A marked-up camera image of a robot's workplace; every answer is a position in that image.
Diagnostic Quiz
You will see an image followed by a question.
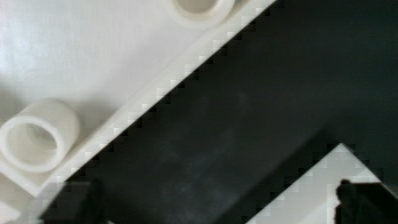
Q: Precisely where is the white square tabletop panel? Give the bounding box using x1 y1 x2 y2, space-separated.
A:
0 0 275 224

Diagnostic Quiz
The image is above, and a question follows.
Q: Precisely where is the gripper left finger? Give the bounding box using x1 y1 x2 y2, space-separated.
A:
41 181 106 224

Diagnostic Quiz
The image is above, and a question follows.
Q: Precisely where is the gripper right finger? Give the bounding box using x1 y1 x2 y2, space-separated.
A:
334 179 398 224

